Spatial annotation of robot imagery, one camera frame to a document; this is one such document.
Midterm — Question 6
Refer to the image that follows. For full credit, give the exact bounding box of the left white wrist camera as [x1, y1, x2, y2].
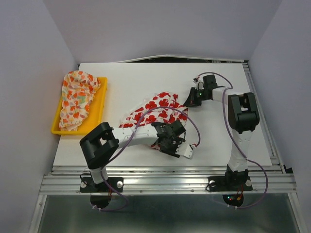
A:
[176, 143, 196, 159]

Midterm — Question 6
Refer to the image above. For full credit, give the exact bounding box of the white red poppy skirt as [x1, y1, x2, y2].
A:
[113, 92, 188, 150]

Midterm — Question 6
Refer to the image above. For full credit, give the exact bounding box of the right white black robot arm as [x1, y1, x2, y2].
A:
[184, 72, 260, 192]

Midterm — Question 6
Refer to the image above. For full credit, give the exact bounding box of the orange floral skirt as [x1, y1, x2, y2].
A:
[59, 70, 101, 131]

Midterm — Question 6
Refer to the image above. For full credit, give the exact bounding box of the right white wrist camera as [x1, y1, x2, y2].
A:
[193, 77, 204, 90]

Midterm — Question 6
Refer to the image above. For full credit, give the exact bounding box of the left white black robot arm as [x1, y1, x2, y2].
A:
[80, 120, 193, 191]

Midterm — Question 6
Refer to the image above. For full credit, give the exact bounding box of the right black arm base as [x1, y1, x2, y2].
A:
[206, 176, 253, 192]

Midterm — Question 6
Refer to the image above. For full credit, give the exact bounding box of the yellow plastic tray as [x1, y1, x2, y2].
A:
[51, 77, 107, 135]

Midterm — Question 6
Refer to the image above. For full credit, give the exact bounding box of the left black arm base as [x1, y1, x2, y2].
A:
[79, 176, 124, 193]

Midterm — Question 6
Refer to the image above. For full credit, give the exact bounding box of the aluminium frame rail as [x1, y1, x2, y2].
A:
[39, 166, 297, 195]

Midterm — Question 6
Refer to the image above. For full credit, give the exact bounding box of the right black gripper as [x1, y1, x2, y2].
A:
[182, 86, 208, 107]

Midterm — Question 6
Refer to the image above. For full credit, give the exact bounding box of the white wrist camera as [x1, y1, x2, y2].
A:
[193, 77, 204, 90]
[176, 143, 196, 159]

